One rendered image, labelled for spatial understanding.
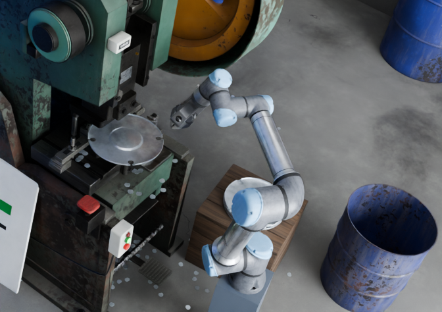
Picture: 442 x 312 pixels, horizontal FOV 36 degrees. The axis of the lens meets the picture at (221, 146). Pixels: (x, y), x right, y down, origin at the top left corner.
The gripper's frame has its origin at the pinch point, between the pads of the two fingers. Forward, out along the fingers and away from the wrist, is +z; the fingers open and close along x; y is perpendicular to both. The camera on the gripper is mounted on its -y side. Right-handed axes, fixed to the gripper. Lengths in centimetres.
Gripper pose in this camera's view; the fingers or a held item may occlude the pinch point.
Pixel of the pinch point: (171, 126)
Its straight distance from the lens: 262.3
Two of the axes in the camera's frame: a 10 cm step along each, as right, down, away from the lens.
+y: 5.1, -5.1, 7.0
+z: -5.3, 4.5, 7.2
